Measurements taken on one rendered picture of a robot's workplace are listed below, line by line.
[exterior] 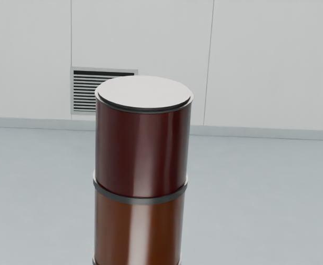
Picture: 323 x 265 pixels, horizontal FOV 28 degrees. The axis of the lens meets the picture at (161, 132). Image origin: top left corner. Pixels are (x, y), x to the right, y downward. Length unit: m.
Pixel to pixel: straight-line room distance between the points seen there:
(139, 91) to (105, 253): 0.09
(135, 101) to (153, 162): 0.03
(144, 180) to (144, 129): 0.03
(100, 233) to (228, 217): 4.51
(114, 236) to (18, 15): 5.56
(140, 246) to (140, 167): 0.05
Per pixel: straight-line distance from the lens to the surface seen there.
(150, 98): 0.32
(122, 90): 0.33
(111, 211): 0.34
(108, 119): 0.32
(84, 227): 4.65
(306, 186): 5.45
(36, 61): 5.98
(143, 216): 0.34
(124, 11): 5.77
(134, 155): 0.32
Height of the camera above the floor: 2.46
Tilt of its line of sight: 24 degrees down
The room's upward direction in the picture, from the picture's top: 3 degrees clockwise
